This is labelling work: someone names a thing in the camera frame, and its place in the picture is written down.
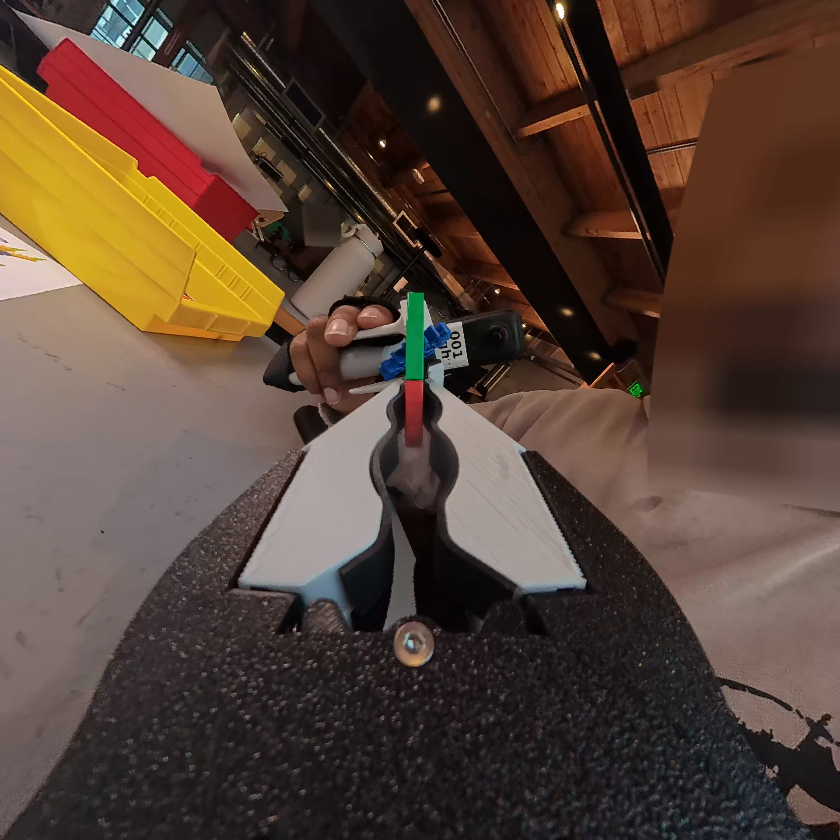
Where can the fold-out toy instruction sheet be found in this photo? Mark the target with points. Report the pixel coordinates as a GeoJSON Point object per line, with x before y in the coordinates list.
{"type": "Point", "coordinates": [26, 268]}

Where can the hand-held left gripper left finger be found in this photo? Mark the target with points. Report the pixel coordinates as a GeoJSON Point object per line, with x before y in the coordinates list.
{"type": "Point", "coordinates": [321, 511]}

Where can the red toy connector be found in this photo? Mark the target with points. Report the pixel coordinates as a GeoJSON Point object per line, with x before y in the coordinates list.
{"type": "Point", "coordinates": [414, 413]}

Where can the grey desk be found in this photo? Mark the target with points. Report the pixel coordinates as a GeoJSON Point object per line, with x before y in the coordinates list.
{"type": "Point", "coordinates": [118, 446]}

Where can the red storage bin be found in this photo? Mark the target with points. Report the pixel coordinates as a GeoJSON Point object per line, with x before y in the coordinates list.
{"type": "Point", "coordinates": [145, 125]}

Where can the person's right forearm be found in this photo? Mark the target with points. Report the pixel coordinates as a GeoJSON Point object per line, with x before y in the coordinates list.
{"type": "Point", "coordinates": [552, 413]}

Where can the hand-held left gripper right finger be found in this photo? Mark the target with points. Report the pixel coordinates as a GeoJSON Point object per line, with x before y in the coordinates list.
{"type": "Point", "coordinates": [511, 511]}

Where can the white water bottle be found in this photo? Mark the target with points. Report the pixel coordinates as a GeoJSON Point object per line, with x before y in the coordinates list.
{"type": "Point", "coordinates": [335, 268]}

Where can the yellow parts bin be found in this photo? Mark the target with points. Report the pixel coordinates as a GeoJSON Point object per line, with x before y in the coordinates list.
{"type": "Point", "coordinates": [118, 223]}

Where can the person's right hand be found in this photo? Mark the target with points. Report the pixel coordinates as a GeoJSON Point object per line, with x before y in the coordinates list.
{"type": "Point", "coordinates": [329, 348]}

